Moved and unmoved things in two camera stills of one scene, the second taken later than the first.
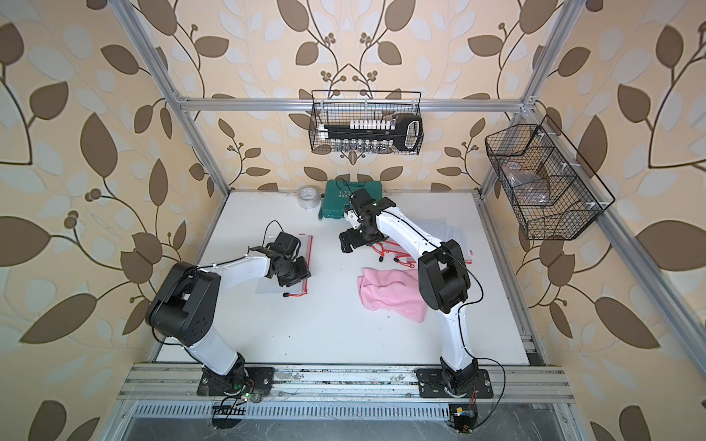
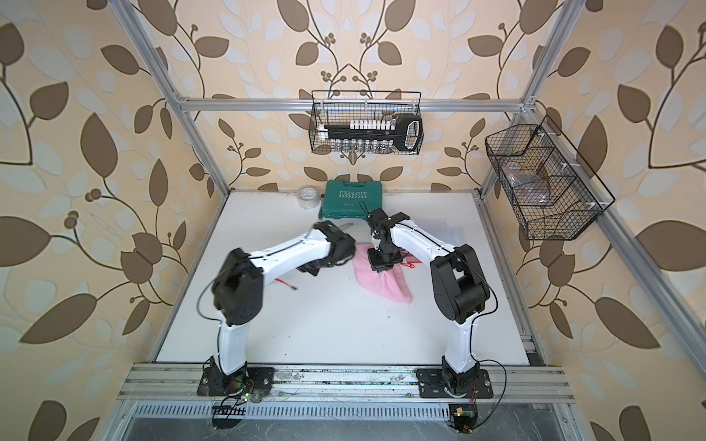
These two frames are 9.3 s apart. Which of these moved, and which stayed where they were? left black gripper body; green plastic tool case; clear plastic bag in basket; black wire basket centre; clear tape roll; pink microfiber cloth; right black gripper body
Moved: right black gripper body; pink microfiber cloth; left black gripper body
Stayed: green plastic tool case; clear plastic bag in basket; clear tape roll; black wire basket centre
